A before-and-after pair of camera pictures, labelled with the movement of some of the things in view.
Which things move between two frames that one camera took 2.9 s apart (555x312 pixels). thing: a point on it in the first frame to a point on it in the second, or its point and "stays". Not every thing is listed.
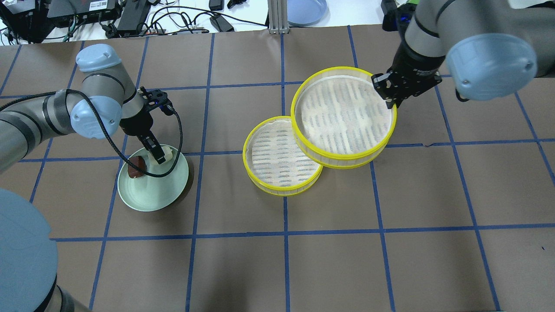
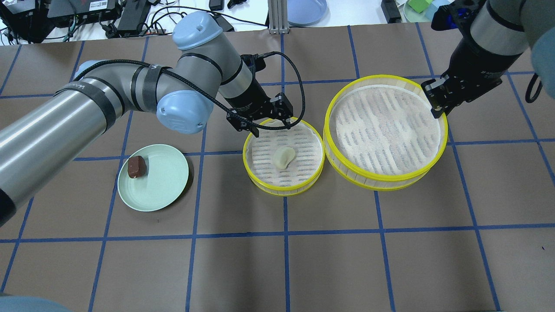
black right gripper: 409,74 to 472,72
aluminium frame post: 278,17 stays
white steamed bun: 168,152 to 282,156
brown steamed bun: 134,172 stays
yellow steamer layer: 338,119 to 379,134
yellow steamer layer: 274,162 stays
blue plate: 308,13 stays
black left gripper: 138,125 to 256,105
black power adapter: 135,12 stays
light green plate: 146,193 stays
